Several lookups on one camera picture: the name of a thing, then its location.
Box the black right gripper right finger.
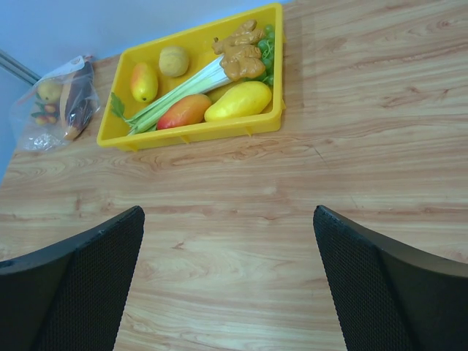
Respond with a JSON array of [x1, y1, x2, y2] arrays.
[[313, 205, 467, 350]]

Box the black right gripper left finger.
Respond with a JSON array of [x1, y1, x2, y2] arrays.
[[1, 206, 145, 350]]

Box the clear zip top bag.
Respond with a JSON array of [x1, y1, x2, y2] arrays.
[[9, 56, 100, 151]]

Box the green fake scallion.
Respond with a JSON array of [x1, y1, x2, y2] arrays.
[[110, 55, 231, 135]]

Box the yellow fake lemon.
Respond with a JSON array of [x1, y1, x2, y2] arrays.
[[37, 79, 63, 103]]

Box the red orange fake mango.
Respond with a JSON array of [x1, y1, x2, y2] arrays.
[[156, 94, 212, 130]]

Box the yellow fake mango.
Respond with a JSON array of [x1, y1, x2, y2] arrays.
[[204, 81, 272, 122]]

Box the round yellow fake potato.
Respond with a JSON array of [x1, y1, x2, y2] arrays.
[[159, 46, 189, 78]]

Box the brown fake ginger root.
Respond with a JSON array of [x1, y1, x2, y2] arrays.
[[211, 19, 266, 81]]

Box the green fake grapes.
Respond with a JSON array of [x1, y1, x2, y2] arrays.
[[244, 24, 275, 86]]

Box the small yellow red mango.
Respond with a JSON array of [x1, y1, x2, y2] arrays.
[[130, 62, 159, 102]]

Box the yellow plastic tray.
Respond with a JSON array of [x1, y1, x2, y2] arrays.
[[97, 3, 285, 151]]

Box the aluminium frame post left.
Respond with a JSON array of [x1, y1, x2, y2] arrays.
[[0, 50, 41, 86]]

